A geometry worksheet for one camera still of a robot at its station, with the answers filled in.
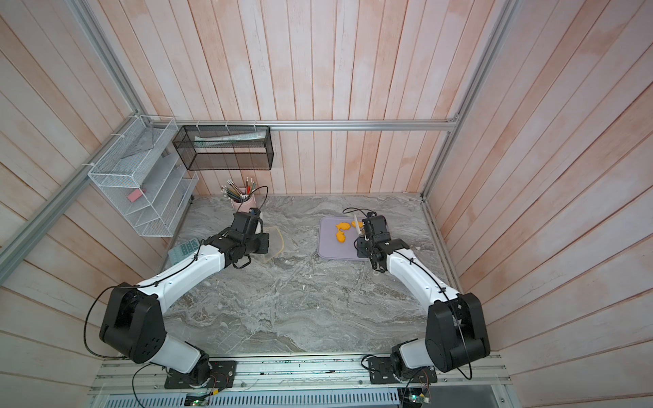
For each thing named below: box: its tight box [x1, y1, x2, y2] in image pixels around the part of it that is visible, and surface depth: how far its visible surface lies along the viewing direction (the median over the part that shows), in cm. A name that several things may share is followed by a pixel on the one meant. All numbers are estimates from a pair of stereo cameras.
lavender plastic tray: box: [317, 216, 370, 261], surface depth 109 cm
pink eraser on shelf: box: [126, 188, 143, 203], surface depth 84 cm
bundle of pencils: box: [220, 175, 257, 202], surface depth 108 cm
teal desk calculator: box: [168, 238, 200, 266], surface depth 101 cm
